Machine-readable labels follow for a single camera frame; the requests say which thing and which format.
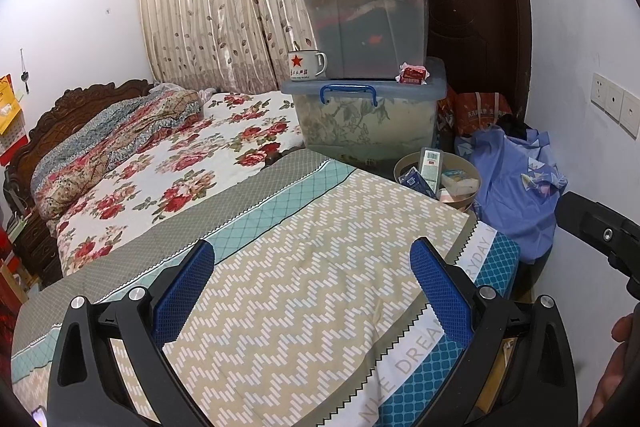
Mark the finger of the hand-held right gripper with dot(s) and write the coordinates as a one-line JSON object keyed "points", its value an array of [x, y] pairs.
{"points": [[600, 227]]}

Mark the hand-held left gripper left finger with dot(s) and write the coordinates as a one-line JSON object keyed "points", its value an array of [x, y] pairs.
{"points": [[182, 292]]}

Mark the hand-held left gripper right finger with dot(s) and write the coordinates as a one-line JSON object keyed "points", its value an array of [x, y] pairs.
{"points": [[442, 292]]}

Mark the beige round waste basket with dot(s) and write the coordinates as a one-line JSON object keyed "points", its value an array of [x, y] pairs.
{"points": [[472, 199]]}

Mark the clear bottle with white label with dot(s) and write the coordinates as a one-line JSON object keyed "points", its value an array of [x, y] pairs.
{"points": [[431, 164]]}

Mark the person's right hand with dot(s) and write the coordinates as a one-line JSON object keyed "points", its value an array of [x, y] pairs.
{"points": [[622, 382]]}

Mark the light blue cloth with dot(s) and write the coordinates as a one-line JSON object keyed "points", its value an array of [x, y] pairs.
{"points": [[510, 187]]}

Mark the beige zigzag blanket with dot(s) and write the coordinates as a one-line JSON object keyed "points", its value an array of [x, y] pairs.
{"points": [[300, 257]]}

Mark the dark cloth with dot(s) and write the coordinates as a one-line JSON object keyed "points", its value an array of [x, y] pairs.
{"points": [[512, 127]]}

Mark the white floral bedsheet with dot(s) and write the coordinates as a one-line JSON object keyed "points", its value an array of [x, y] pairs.
{"points": [[210, 157]]}

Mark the dark wooden nightstand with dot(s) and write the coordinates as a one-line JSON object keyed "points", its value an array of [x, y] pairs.
{"points": [[35, 247]]}

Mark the floral patchwork quilt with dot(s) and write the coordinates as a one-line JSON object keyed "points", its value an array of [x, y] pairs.
{"points": [[110, 142]]}

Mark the orange red shopping bag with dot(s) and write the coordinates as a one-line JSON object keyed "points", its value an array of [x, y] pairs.
{"points": [[475, 114]]}

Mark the pink flat object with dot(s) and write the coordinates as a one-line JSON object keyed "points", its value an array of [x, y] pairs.
{"points": [[39, 418]]}

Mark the carved wooden headboard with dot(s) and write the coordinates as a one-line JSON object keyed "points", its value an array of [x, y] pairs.
{"points": [[75, 107]]}

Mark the small red packet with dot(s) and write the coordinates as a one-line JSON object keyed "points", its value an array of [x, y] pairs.
{"points": [[412, 74]]}

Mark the dark brown wooden door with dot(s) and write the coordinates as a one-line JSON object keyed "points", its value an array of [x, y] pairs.
{"points": [[475, 7]]}

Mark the white enamel mug red star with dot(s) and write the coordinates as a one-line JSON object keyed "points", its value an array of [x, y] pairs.
{"points": [[302, 64]]}

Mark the hanging keys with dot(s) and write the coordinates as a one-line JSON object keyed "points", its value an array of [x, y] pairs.
{"points": [[23, 82]]}

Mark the storage box with teal lid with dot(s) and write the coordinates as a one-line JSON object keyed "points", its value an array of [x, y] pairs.
{"points": [[360, 22]]}

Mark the leaf print curtain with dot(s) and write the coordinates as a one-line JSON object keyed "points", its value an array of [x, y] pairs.
{"points": [[200, 7]]}

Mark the red and yellow wall calendar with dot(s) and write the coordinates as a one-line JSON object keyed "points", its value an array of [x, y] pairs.
{"points": [[7, 107]]}

